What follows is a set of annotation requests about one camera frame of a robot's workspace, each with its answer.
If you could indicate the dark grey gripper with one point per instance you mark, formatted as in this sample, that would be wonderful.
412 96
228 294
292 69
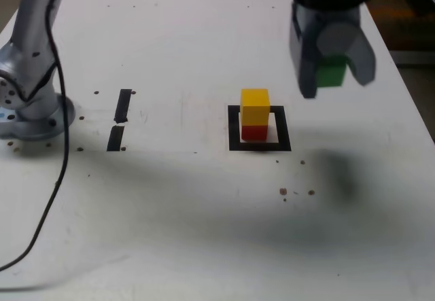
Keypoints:
326 15

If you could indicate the green cube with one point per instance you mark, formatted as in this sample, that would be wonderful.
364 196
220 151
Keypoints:
331 73

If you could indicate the yellow cube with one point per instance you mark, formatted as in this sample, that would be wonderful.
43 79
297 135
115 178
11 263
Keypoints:
255 107

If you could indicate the red cube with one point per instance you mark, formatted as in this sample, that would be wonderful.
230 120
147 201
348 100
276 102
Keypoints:
254 133

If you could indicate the black tape square outline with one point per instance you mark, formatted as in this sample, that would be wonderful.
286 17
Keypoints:
234 127

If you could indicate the black tape strip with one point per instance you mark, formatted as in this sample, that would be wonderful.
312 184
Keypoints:
122 105

